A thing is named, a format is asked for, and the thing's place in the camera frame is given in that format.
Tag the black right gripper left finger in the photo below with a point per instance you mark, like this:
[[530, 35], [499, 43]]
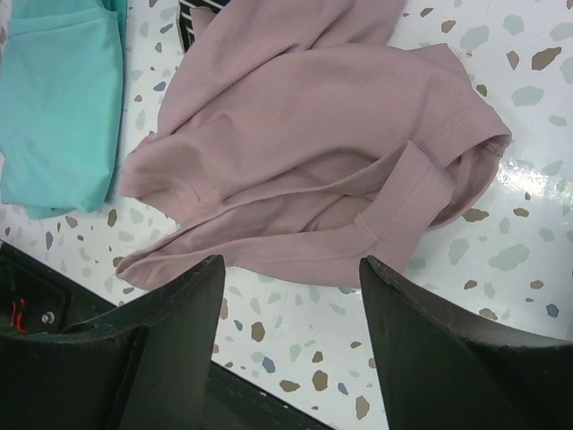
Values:
[[142, 365]]

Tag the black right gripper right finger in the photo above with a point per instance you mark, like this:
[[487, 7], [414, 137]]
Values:
[[443, 367]]

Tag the pink tank top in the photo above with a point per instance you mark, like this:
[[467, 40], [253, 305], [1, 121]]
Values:
[[294, 141]]

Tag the black white striped tank top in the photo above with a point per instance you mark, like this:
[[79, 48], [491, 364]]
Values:
[[186, 28]]

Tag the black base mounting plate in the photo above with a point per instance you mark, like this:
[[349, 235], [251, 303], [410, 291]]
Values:
[[229, 401]]

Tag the teal folded garment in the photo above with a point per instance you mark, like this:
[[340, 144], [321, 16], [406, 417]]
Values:
[[62, 88]]

